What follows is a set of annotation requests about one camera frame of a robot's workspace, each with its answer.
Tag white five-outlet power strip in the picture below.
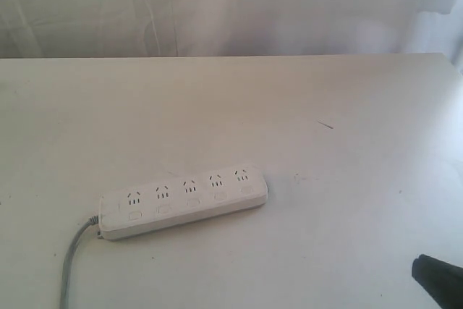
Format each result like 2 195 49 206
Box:
98 164 268 241

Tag white backdrop curtain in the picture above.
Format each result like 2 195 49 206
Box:
1 0 462 69

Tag grey power cord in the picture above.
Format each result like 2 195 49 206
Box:
59 216 101 309

